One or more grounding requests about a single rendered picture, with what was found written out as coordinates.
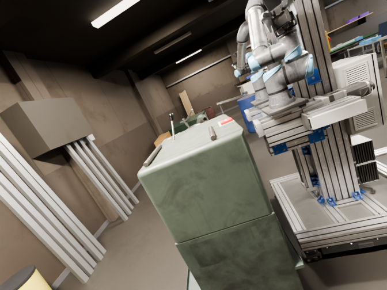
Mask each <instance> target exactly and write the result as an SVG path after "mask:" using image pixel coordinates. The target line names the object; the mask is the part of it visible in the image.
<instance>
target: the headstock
mask: <svg viewBox="0 0 387 290"><path fill-rule="evenodd" d="M226 118H229V116H227V115H225V114H223V115H220V116H218V117H215V118H213V119H211V120H209V121H206V122H204V123H201V124H199V125H197V126H194V127H192V128H190V129H188V130H185V131H183V132H180V133H178V134H176V135H175V139H177V140H175V141H174V142H172V141H173V136H171V137H169V138H170V139H169V138H167V139H168V140H167V139H165V140H164V141H163V142H162V143H161V145H162V147H161V149H160V150H159V152H158V153H157V155H156V156H155V157H154V159H153V160H152V161H151V163H150V164H149V165H148V167H144V166H143V167H142V168H141V169H140V171H138V174H137V175H138V179H139V180H140V182H141V184H142V186H143V187H144V189H145V191H146V193H147V195H148V196H149V198H150V199H151V202H152V203H153V205H154V206H155V208H156V210H157V212H158V213H159V215H160V217H161V219H162V221H163V222H164V224H165V225H166V227H167V229H168V231H169V232H170V234H171V236H172V238H173V239H174V241H175V242H176V243H180V242H184V241H187V240H190V239H193V238H197V237H199V236H202V235H206V234H209V233H212V232H215V231H218V230H221V229H224V228H228V227H231V226H234V225H237V224H240V223H243V222H247V221H249V220H253V219H256V218H259V217H262V216H265V215H269V214H271V213H272V212H273V208H272V205H271V202H270V200H269V197H268V194H267V191H266V189H265V186H264V184H263V181H262V179H261V176H260V173H259V170H258V168H257V165H256V162H255V159H254V157H253V154H252V152H251V149H250V146H249V144H248V141H247V139H246V136H245V133H244V130H243V128H242V127H241V126H240V125H238V124H237V123H236V122H235V121H233V122H231V123H228V124H226V125H223V126H221V127H219V124H218V122H219V121H222V120H224V119H226ZM209 126H212V127H213V130H214V133H215V137H216V139H215V140H211V139H210V134H209V130H208V127H209Z"/></svg>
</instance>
